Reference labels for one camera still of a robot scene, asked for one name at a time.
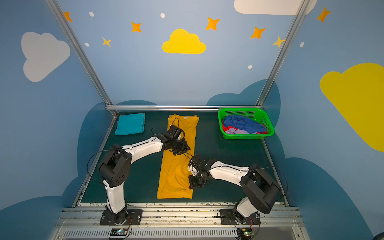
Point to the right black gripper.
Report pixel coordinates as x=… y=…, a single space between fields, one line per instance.
x=197 y=177

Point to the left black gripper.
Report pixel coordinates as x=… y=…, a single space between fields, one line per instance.
x=181 y=146

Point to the yellow printed t-shirt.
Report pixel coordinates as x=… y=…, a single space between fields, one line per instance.
x=174 y=176

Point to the green plastic laundry basket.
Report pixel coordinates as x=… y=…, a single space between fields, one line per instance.
x=257 y=115

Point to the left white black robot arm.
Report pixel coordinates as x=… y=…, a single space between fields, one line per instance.
x=115 y=168

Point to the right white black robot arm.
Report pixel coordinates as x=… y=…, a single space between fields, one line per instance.
x=260 y=188

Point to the folded teal t-shirt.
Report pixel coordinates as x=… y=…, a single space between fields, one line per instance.
x=130 y=124

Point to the red t-shirt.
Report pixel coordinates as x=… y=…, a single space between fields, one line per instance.
x=255 y=133

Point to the lavender t-shirt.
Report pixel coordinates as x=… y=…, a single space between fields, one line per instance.
x=233 y=131

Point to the right green circuit board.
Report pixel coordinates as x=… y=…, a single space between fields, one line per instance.
x=244 y=234

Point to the green circuit board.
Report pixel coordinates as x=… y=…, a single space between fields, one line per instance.
x=118 y=234
x=244 y=234

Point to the blue t-shirt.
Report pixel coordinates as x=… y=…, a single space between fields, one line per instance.
x=243 y=123

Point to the left green circuit board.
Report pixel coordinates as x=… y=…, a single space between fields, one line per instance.
x=118 y=234

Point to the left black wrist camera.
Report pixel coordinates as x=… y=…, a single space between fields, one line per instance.
x=175 y=132

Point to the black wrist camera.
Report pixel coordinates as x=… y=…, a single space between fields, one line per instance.
x=196 y=163
x=175 y=132

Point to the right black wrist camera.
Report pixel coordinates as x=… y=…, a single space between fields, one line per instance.
x=196 y=163

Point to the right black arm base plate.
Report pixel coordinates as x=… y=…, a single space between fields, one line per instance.
x=229 y=217

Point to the horizontal aluminium frame bar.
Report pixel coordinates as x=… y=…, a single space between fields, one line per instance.
x=156 y=108

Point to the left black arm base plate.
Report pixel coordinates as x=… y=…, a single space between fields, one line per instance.
x=123 y=218

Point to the right side table rail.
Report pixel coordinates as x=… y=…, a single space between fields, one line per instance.
x=276 y=173

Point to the aluminium mounting rail base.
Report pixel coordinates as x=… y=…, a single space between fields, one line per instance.
x=178 y=221

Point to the right aluminium frame post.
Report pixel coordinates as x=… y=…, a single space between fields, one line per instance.
x=284 y=49

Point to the aluminium frame post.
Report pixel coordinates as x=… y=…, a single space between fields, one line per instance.
x=64 y=24
x=284 y=49

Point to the left aluminium frame post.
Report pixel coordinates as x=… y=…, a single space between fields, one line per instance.
x=64 y=24

